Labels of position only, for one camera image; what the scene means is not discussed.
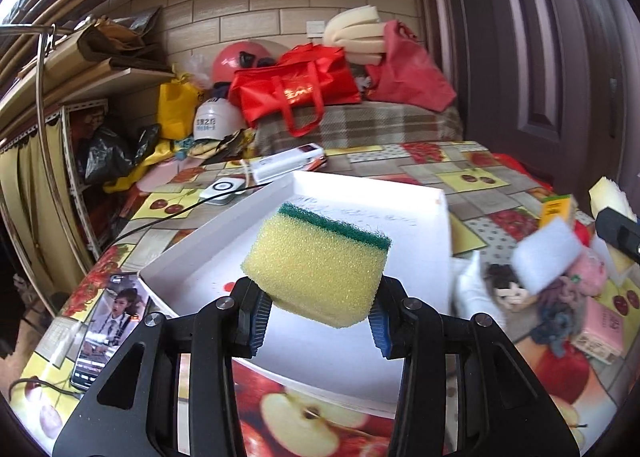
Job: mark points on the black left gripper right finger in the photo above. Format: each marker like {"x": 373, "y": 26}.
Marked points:
{"x": 503, "y": 410}

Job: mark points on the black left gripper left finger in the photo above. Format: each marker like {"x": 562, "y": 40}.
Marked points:
{"x": 131, "y": 409}

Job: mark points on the pale yellow sponge piece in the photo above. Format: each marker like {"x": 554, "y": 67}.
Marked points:
{"x": 607, "y": 194}

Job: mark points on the white foam sponge block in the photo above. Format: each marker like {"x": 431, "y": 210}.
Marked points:
{"x": 545, "y": 255}

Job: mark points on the yellow green scrub sponge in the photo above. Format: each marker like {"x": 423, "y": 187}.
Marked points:
{"x": 323, "y": 269}

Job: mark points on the small dark-haired doll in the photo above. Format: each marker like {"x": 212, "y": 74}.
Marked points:
{"x": 506, "y": 289}

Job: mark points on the fruit pattern tablecloth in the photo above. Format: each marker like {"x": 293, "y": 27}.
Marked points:
{"x": 493, "y": 204}

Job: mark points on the pink tissue pack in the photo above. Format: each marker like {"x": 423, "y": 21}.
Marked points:
{"x": 600, "y": 332}

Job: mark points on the smartphone showing video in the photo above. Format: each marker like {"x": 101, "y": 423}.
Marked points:
{"x": 116, "y": 314}

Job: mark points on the white power bank box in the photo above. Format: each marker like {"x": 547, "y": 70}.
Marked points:
{"x": 304, "y": 157}

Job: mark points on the dark wooden door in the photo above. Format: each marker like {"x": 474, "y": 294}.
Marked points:
{"x": 555, "y": 85}

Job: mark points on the white helmet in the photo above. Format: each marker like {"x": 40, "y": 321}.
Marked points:
{"x": 215, "y": 119}

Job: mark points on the black plastic bag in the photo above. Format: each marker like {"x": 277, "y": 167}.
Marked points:
{"x": 110, "y": 155}

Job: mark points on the yellow shopping bag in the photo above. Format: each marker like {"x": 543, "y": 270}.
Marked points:
{"x": 177, "y": 103}

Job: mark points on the plaid covered bench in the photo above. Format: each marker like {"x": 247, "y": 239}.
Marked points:
{"x": 364, "y": 124}

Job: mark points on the shiny red tote bag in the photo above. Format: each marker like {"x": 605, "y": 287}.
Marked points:
{"x": 297, "y": 88}

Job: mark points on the dark red fabric bag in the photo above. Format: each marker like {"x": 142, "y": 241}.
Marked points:
{"x": 407, "y": 75}

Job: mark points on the red helmet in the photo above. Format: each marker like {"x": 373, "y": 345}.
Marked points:
{"x": 239, "y": 55}

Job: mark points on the metal shelf rack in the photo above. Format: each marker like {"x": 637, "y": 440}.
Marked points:
{"x": 37, "y": 195}

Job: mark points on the cream foam roll stack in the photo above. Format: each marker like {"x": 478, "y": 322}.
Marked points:
{"x": 360, "y": 33}

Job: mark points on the white round wireless charger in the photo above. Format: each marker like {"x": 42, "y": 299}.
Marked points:
{"x": 222, "y": 191}

